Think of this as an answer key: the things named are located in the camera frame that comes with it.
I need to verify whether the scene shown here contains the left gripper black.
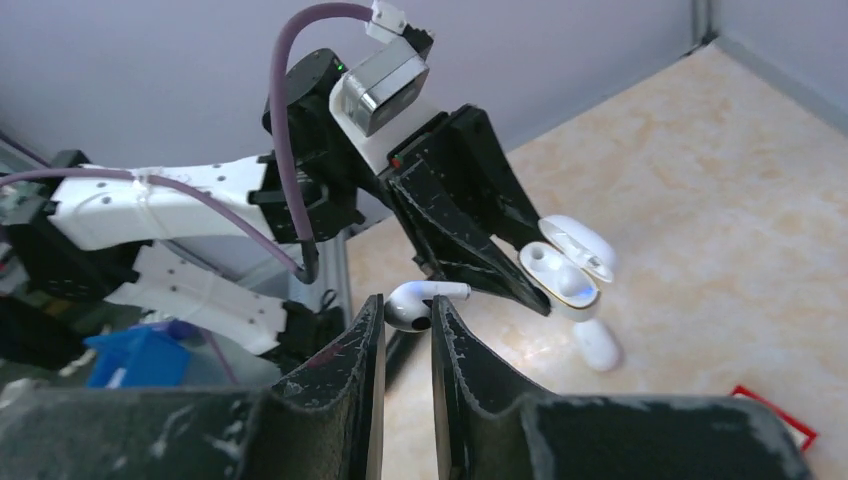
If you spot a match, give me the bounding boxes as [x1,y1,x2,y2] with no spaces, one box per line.
[381,105,551,316]

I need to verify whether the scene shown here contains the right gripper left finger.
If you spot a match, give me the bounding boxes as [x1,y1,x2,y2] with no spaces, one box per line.
[1,294,385,479]

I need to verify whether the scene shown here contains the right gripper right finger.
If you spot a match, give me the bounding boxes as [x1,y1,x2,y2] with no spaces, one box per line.
[431,296,813,479]

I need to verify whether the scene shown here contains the white earbud case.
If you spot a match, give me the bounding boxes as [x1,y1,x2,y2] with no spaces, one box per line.
[572,319,623,372]
[518,215,618,322]

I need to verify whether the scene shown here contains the white earbud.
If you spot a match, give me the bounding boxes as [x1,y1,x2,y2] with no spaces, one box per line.
[385,281,472,333]

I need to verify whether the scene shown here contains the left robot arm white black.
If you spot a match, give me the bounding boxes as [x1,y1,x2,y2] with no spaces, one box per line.
[1,47,551,359]

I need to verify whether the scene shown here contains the blue object behind arm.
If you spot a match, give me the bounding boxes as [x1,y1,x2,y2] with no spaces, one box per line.
[85,320,199,389]

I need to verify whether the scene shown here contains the red block with windows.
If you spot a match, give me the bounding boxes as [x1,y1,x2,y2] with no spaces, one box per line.
[730,385,819,452]

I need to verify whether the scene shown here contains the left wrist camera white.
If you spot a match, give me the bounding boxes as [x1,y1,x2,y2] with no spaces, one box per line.
[329,1,440,175]

